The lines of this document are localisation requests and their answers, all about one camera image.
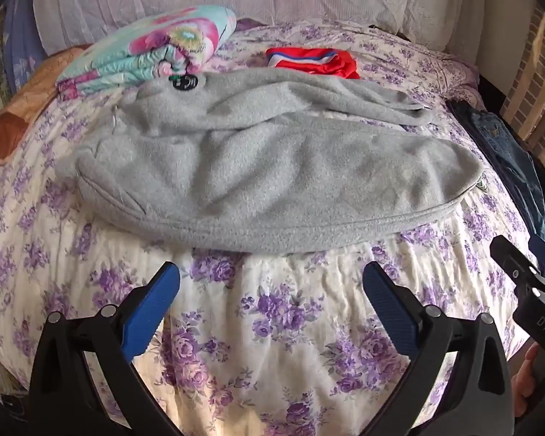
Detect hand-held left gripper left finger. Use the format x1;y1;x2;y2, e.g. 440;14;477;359
29;261;182;436

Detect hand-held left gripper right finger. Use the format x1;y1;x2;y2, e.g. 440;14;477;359
362;261;515;436

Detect grey fleece sweatshirt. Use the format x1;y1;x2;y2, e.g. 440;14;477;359
54;68;484;255

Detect person's right hand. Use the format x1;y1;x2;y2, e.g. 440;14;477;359
512;343;542;419

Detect blue jeans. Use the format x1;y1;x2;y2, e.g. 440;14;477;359
447;99;545;255

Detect purple floral bed sheet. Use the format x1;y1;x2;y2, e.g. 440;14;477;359
0;18;545;436

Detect orange patterned pillow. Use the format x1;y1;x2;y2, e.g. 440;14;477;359
0;45;92;172

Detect folded colourful floral blanket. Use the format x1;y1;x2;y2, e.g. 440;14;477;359
56;4;238;101

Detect red striped garment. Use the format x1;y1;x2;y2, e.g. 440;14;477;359
266;47;361;80

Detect pale blue cloth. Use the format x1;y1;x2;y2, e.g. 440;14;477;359
2;0;47;94

